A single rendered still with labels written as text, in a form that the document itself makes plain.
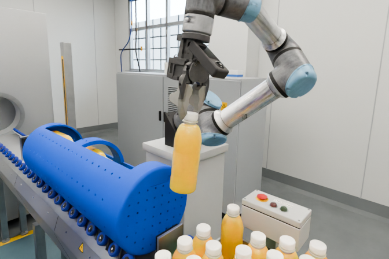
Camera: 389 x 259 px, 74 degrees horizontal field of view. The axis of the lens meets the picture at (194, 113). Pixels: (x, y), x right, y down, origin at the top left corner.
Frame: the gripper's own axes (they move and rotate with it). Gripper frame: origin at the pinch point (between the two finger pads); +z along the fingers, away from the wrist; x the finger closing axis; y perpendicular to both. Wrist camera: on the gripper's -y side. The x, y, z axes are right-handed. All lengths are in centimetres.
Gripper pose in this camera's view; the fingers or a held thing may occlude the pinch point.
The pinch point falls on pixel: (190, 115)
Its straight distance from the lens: 66.0
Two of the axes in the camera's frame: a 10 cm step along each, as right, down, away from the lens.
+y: -7.3, -2.2, 6.5
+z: -1.5, 9.8, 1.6
